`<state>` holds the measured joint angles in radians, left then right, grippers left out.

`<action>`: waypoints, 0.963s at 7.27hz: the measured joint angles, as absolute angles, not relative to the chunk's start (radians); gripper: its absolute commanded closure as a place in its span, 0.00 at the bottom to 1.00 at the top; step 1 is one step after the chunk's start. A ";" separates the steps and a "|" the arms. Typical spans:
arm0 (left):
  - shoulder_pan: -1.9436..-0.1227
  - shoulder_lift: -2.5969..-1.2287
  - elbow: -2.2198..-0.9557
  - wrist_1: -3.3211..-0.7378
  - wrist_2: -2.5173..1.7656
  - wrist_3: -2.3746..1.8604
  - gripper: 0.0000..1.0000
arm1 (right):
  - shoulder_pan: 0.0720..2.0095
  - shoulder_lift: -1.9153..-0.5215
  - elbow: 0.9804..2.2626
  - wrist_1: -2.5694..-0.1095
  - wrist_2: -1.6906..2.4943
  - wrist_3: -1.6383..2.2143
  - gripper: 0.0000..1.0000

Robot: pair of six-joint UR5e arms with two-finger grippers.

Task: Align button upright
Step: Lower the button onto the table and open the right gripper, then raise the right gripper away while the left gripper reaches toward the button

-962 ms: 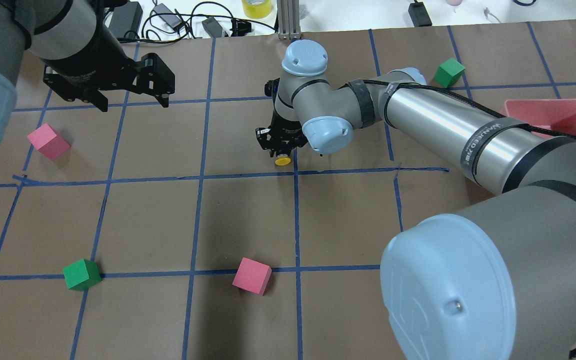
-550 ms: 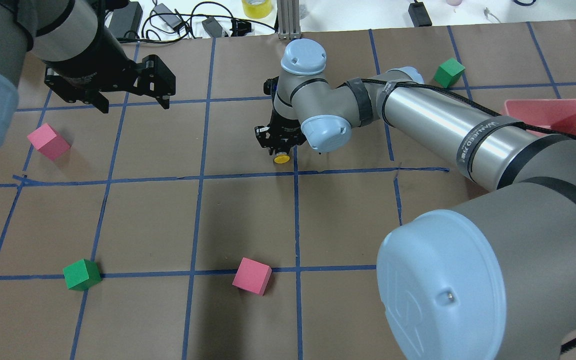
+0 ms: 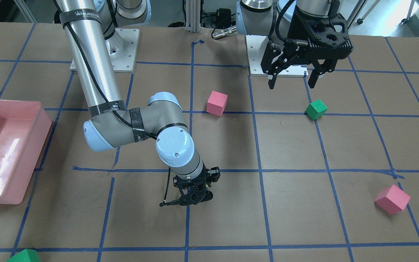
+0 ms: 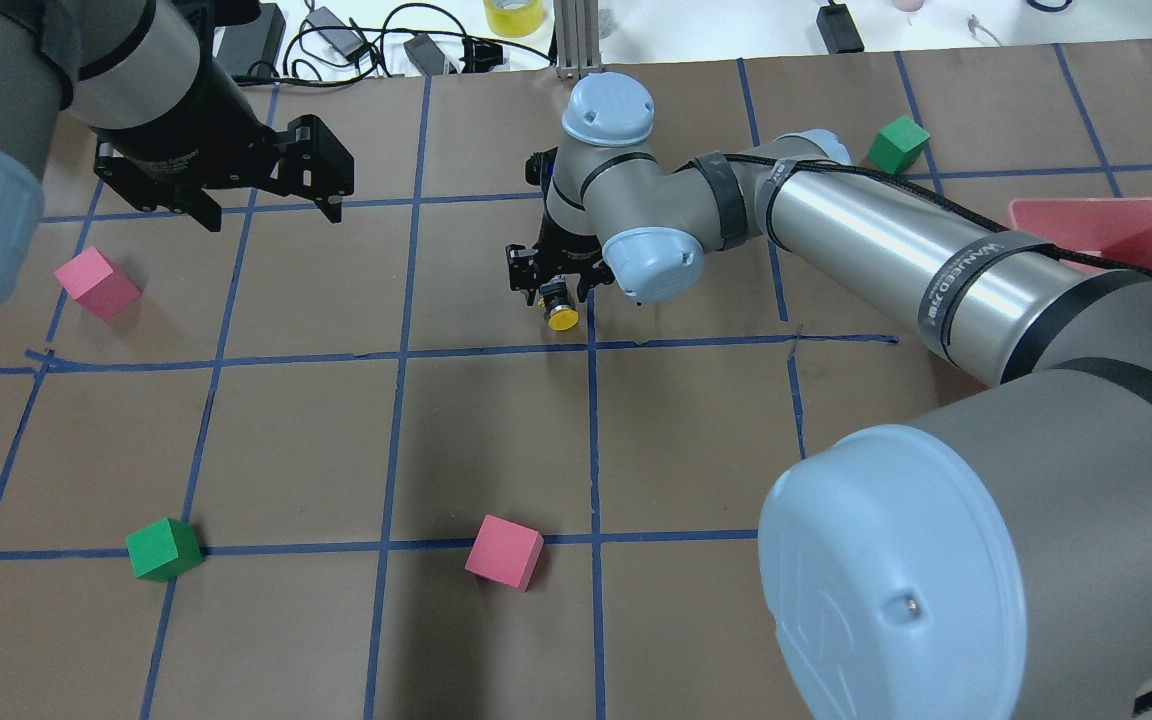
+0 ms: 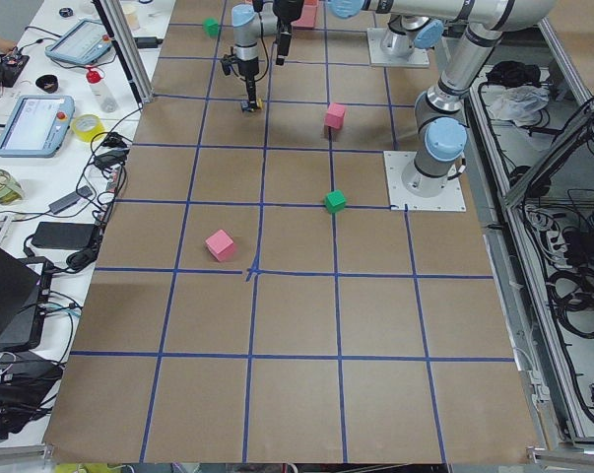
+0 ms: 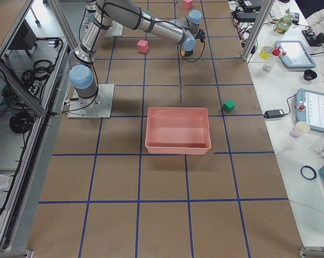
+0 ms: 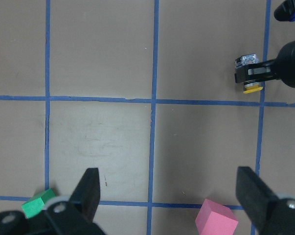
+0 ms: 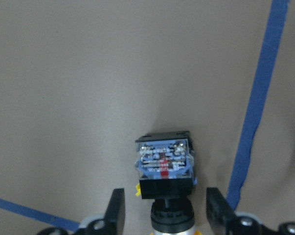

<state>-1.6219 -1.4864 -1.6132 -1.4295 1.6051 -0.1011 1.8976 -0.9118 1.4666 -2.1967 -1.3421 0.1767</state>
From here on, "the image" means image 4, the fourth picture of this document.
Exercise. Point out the green foam cube far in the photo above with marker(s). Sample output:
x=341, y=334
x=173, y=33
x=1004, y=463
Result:
x=897, y=145

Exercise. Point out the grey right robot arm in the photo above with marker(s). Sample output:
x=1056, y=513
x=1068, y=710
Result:
x=990, y=558

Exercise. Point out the green foam cube near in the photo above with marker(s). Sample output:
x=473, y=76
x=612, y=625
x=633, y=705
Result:
x=163, y=550

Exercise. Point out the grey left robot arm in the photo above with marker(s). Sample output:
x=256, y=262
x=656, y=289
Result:
x=51, y=52

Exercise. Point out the black power adapter right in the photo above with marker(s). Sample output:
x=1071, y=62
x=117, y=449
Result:
x=838, y=29

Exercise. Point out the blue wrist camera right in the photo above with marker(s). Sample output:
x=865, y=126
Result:
x=539, y=168

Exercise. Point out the green foam cube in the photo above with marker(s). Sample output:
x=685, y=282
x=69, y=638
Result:
x=897, y=145
x=163, y=550

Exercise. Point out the yellow push button switch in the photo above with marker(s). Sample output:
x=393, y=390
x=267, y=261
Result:
x=556, y=304

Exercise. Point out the black power adapter left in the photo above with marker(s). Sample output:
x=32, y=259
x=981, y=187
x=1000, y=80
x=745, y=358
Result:
x=249, y=50

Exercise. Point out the pink foam cube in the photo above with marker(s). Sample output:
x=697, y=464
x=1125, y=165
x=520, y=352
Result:
x=96, y=283
x=505, y=552

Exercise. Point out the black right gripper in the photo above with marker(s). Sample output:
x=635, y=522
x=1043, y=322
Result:
x=564, y=246

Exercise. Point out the yellow tape roll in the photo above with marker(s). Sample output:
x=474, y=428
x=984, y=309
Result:
x=514, y=19

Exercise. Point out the aluminium profile post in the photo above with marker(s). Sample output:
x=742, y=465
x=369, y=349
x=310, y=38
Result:
x=576, y=38

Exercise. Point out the pink plastic tray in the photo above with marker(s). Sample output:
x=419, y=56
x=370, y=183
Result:
x=1116, y=229

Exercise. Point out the pink foam cube left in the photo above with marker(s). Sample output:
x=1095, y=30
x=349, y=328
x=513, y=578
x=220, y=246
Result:
x=96, y=283

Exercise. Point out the pink foam cube centre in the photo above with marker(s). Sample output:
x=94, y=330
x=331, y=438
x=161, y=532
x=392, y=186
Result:
x=505, y=552

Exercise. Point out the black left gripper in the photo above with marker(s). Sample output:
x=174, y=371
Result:
x=194, y=135

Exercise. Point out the black power adapter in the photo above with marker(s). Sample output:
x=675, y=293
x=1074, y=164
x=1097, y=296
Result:
x=249, y=50
x=838, y=29

